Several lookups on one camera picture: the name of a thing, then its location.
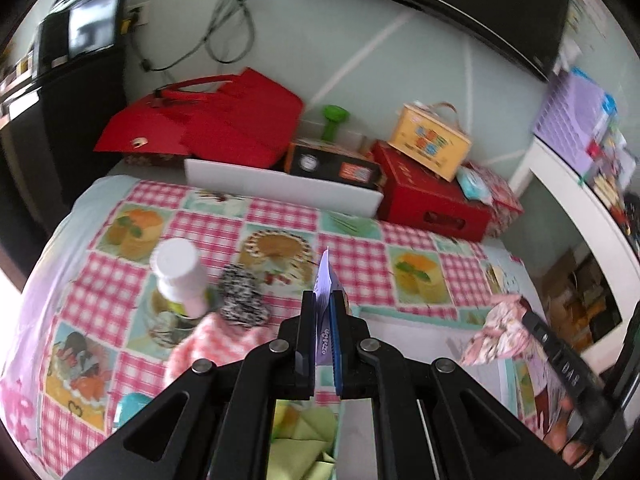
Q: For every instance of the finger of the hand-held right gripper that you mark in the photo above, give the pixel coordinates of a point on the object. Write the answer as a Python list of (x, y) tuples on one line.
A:
[(555, 355)]

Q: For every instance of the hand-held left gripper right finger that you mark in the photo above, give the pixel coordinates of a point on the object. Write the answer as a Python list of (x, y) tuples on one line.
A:
[(336, 360)]

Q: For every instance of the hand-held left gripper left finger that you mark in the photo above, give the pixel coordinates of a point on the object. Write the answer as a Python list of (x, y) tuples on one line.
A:
[(300, 350)]

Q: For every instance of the pink floral cloth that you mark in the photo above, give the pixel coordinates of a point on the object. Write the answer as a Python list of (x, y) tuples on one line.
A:
[(495, 335)]

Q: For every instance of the pink and white cloth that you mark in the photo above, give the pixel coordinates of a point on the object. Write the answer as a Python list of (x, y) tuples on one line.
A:
[(215, 347)]

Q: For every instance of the person's right hand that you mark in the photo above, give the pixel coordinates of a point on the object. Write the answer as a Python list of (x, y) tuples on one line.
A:
[(575, 452)]

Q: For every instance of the brown cardboard box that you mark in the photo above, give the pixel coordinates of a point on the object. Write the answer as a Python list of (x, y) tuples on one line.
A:
[(575, 300)]

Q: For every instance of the black and white scrunchie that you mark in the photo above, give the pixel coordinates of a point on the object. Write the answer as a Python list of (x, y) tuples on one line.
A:
[(242, 295)]

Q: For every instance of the green packet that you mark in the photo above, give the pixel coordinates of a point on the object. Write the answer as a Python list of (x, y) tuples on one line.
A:
[(300, 435)]

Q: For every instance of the printed checkered blanket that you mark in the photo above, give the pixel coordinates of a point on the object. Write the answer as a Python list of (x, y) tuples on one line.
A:
[(420, 240)]

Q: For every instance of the white cap bottle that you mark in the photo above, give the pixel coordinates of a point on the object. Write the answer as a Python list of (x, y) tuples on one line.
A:
[(175, 262)]

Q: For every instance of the red patterned box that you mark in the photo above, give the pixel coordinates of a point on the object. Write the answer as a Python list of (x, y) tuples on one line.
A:
[(505, 200)]

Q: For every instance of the white desk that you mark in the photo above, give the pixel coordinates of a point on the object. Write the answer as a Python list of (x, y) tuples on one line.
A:
[(565, 185)]

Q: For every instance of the red carton box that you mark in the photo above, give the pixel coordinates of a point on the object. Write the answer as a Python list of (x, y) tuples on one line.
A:
[(425, 195)]

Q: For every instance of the wet wipes pack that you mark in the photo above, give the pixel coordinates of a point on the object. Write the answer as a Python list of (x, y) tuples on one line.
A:
[(472, 185)]

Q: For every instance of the black carton box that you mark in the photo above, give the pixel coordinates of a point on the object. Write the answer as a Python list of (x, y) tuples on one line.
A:
[(325, 160)]

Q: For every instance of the colourful books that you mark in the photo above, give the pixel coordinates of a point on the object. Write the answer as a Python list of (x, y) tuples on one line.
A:
[(615, 170)]

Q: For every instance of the green dumbbell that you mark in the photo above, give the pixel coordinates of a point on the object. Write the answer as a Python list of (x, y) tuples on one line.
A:
[(332, 120)]

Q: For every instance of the purple plastic basket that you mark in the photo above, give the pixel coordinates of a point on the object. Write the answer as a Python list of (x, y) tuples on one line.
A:
[(570, 120)]

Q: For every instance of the brown patterned box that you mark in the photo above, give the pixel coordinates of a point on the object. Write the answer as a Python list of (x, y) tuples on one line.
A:
[(155, 160)]

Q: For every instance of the red handbag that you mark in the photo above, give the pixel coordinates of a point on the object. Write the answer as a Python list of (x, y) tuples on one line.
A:
[(240, 115)]

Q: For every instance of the red box with gold clasp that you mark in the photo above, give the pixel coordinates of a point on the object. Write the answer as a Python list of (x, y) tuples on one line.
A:
[(135, 130)]

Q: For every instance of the black cabinet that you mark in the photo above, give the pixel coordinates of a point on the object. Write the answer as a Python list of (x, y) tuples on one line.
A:
[(65, 125)]

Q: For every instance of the black monitor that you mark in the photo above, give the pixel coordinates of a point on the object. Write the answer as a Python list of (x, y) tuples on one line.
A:
[(92, 22)]

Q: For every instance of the wall socket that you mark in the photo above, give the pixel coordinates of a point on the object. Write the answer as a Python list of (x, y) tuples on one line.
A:
[(139, 15)]

